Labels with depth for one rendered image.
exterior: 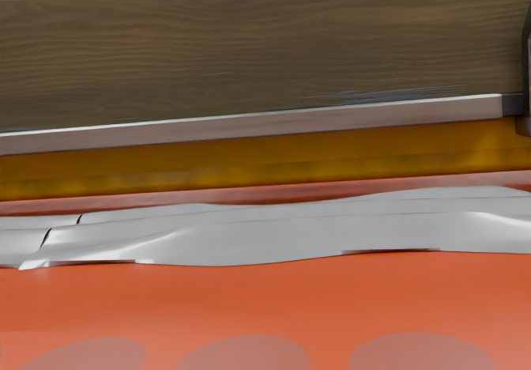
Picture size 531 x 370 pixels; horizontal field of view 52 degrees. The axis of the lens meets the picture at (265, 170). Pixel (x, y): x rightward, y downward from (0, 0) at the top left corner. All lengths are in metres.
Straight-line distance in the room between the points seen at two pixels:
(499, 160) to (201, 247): 0.14
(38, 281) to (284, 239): 0.07
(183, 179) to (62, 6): 0.10
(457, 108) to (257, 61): 0.08
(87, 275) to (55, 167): 0.13
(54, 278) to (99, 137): 0.10
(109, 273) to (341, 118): 0.11
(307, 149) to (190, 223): 0.08
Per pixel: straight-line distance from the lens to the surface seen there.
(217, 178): 0.26
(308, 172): 0.25
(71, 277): 0.16
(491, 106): 0.23
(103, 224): 0.19
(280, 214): 0.18
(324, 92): 0.24
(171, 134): 0.23
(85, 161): 0.28
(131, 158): 0.27
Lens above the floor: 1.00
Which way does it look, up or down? 7 degrees down
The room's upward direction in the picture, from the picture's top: 5 degrees counter-clockwise
